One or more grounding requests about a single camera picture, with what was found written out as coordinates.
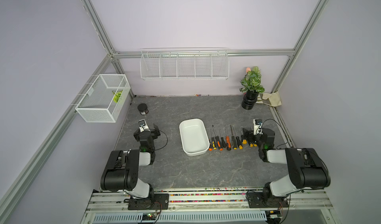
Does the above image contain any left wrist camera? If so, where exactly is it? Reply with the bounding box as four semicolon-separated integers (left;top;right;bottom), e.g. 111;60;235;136
138;119;149;132

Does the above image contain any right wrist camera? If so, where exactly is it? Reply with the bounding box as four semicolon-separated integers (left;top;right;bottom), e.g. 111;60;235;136
253;119;263;134

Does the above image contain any black yellow stubby screwdriver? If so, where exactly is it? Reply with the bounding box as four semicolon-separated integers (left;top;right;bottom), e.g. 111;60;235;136
233;126;243;150

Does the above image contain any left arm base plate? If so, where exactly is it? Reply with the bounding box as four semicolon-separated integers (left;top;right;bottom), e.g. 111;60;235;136
128;193;169;210

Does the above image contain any green object in basket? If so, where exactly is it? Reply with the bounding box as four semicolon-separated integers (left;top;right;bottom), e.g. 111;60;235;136
113;91;123;103

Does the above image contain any white mesh wall basket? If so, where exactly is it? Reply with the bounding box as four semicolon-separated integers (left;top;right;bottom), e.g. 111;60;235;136
75;74;131;123

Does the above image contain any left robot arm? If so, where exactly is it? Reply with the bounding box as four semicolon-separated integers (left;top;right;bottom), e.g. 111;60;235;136
100;124;161;199

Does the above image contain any white wire wall shelf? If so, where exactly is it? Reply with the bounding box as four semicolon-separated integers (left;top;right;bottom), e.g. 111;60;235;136
140;48;230;79

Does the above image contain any beige cloth bag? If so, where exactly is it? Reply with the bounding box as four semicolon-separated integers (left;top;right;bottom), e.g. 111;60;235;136
260;92;282;107

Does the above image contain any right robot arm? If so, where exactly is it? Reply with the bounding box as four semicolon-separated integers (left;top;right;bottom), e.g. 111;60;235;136
242;128;331;201

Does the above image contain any small orange black screwdriver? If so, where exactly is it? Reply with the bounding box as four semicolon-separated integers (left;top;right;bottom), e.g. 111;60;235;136
212;126;223;151

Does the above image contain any potted green plant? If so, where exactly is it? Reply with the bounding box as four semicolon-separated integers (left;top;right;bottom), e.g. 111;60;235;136
240;66;265;110

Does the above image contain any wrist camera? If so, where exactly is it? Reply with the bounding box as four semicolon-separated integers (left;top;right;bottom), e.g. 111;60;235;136
253;119;263;134
138;119;149;132

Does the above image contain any black jar with label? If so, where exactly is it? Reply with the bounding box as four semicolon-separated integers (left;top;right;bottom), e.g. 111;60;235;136
138;103;149;116

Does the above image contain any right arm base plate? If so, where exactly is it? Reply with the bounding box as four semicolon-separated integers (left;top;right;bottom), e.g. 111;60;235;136
245;190;289;209

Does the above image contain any white storage box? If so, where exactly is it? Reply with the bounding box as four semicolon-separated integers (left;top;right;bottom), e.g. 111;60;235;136
179;119;209;157

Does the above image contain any black handled screwdriver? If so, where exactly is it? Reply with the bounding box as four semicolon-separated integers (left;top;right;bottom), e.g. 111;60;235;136
219;129;226;149

